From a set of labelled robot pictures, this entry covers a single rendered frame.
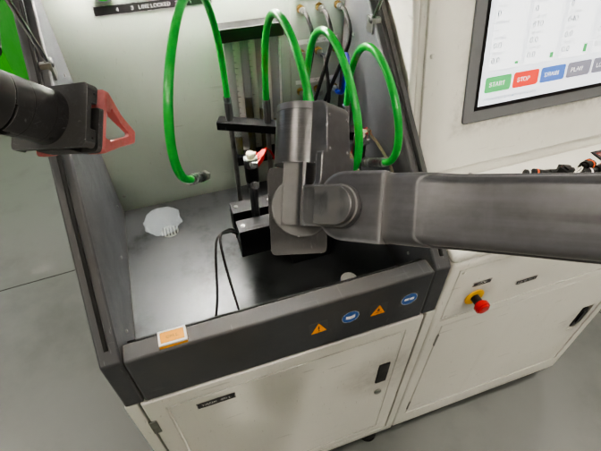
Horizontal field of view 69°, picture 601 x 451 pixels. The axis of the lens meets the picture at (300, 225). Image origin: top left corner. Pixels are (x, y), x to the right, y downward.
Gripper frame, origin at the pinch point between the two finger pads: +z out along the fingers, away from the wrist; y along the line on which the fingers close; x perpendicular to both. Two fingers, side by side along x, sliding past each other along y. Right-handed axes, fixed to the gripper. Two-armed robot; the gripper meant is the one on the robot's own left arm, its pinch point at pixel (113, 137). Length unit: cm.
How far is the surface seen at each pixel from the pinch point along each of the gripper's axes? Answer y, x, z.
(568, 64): -64, -29, 71
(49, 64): 26.5, -16.9, 13.2
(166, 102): -2.0, -6.5, 7.7
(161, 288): 24, 24, 43
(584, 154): -71, -12, 88
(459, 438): -42, 82, 127
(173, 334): 7.2, 29.5, 24.3
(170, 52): -2.2, -13.5, 7.8
